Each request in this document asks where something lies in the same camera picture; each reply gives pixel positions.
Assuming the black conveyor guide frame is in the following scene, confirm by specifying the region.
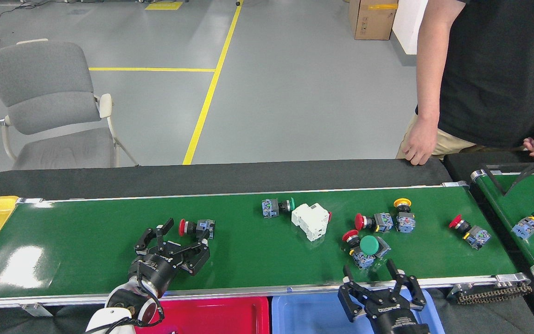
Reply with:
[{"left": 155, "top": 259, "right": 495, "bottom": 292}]
[{"left": 484, "top": 160, "right": 534, "bottom": 196}]

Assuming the red mushroom push button switch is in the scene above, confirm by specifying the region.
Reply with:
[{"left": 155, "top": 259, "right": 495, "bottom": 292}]
[
  {"left": 355, "top": 212, "right": 394, "bottom": 233},
  {"left": 449, "top": 214, "right": 491, "bottom": 251},
  {"left": 178, "top": 218, "right": 216, "bottom": 240},
  {"left": 342, "top": 229, "right": 375, "bottom": 270}
]

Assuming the yellow mushroom push button switch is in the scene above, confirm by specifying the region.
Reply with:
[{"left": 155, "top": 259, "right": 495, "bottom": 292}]
[{"left": 393, "top": 198, "right": 416, "bottom": 234}]

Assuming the person's right hand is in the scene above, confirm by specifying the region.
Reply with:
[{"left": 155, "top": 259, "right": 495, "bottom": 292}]
[{"left": 400, "top": 115, "right": 439, "bottom": 167}]

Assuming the grey padded chair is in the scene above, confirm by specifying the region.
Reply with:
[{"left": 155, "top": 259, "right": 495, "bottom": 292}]
[{"left": 0, "top": 39, "right": 139, "bottom": 170}]

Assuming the brown cardboard box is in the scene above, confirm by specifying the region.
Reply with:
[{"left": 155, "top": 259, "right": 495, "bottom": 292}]
[{"left": 349, "top": 0, "right": 399, "bottom": 41}]

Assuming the long green conveyor belt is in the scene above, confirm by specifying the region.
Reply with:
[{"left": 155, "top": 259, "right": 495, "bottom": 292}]
[{"left": 0, "top": 182, "right": 532, "bottom": 312}]

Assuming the person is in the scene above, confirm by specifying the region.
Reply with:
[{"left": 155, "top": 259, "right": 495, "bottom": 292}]
[{"left": 396, "top": 0, "right": 534, "bottom": 161}]

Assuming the conveyor drive chain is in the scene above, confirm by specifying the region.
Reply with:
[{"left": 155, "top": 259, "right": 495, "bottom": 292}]
[{"left": 456, "top": 284, "right": 533, "bottom": 305}]

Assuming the blue plastic tray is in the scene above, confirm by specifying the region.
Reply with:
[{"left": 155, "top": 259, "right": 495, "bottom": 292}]
[{"left": 271, "top": 288, "right": 446, "bottom": 334}]

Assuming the white circuit breaker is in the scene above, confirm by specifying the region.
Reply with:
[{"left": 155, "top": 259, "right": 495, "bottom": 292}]
[{"left": 291, "top": 203, "right": 332, "bottom": 242}]

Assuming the red plastic tray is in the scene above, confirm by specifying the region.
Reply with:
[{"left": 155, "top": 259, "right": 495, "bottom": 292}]
[{"left": 133, "top": 296, "right": 271, "bottom": 334}]

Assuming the short green conveyor belt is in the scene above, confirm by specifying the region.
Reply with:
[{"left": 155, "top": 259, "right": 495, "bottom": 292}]
[{"left": 470, "top": 168, "right": 534, "bottom": 279}]

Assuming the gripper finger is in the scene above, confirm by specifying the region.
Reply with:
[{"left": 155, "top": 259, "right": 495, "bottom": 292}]
[
  {"left": 338, "top": 264, "right": 381, "bottom": 323},
  {"left": 385, "top": 258, "right": 428, "bottom": 310},
  {"left": 134, "top": 218, "right": 175, "bottom": 261},
  {"left": 171, "top": 231, "right": 211, "bottom": 277}
]

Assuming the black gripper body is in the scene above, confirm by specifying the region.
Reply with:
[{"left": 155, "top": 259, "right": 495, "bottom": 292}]
[
  {"left": 363, "top": 297, "right": 431, "bottom": 334},
  {"left": 128, "top": 241, "right": 184, "bottom": 298}
]

